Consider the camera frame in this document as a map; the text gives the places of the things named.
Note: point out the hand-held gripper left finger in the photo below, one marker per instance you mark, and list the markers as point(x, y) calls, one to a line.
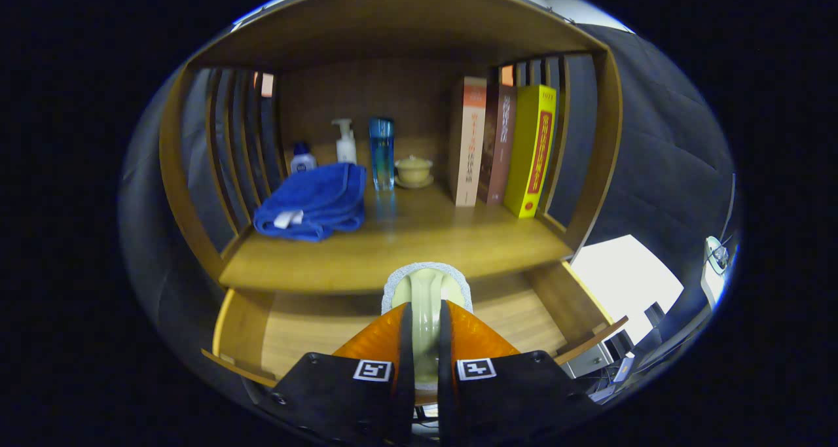
point(407, 381)

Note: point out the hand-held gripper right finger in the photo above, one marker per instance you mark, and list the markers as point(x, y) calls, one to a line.
point(445, 381)

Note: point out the wooden drawer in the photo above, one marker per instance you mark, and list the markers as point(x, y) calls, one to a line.
point(308, 329)

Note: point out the wooden countertop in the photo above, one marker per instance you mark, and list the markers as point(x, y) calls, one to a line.
point(425, 237)

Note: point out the wooden cabinet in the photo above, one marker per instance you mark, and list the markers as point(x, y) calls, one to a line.
point(393, 21)

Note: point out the white table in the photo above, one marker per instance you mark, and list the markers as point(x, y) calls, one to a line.
point(622, 277)

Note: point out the blue folded towel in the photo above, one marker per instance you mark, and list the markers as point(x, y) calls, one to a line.
point(314, 198)

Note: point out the yellow-green lidded teacup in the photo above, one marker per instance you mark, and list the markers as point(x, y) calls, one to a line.
point(414, 171)

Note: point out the tall blue bottle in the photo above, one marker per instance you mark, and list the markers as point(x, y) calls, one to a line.
point(382, 152)

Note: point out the beige book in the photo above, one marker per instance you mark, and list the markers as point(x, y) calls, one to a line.
point(468, 146)

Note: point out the brown book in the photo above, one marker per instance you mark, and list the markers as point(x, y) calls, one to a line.
point(499, 146)

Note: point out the white pump bottle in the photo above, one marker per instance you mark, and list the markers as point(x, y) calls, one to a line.
point(346, 147)

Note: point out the small white blue-capped bottle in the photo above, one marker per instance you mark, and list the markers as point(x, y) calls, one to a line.
point(303, 162)

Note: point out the yellow book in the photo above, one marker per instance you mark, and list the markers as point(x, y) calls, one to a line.
point(530, 152)

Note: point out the white round bowl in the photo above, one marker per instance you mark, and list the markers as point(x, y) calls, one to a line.
point(717, 254)

